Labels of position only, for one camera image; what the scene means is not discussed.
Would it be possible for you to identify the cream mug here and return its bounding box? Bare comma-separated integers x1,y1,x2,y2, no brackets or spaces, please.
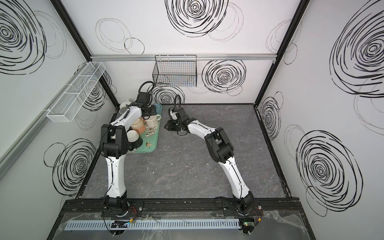
146,115,162,128

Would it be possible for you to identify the white mug red inside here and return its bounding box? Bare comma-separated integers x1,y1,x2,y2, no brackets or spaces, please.
127,130,143,151

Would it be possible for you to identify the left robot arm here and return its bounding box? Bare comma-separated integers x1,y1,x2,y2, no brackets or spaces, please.
100,92,152,214

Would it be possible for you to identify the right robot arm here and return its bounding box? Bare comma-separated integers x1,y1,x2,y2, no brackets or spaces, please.
165,107,255,215

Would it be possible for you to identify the blue butterfly mug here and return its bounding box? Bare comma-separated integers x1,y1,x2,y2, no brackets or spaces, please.
154,103,163,115

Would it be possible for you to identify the white ribbed mug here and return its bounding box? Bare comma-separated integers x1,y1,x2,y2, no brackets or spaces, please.
119,100,132,115

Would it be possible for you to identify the beige and salmon mug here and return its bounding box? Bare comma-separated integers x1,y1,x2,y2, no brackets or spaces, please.
131,118,146,135

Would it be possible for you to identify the green floral tray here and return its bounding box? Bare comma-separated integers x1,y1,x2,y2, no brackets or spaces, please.
127,118,161,154

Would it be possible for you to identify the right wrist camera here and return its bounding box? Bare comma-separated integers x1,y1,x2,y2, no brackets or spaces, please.
169,108,178,121

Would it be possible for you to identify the black wire basket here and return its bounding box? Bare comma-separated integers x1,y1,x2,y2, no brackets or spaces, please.
152,55,198,87

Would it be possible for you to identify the white wire shelf basket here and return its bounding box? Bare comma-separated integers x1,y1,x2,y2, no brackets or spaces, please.
47,62,106,123

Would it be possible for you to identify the white slotted cable duct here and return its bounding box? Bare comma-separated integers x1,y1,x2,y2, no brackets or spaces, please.
64,219,241,231

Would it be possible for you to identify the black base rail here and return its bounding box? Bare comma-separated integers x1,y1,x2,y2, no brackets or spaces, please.
62,197,302,216

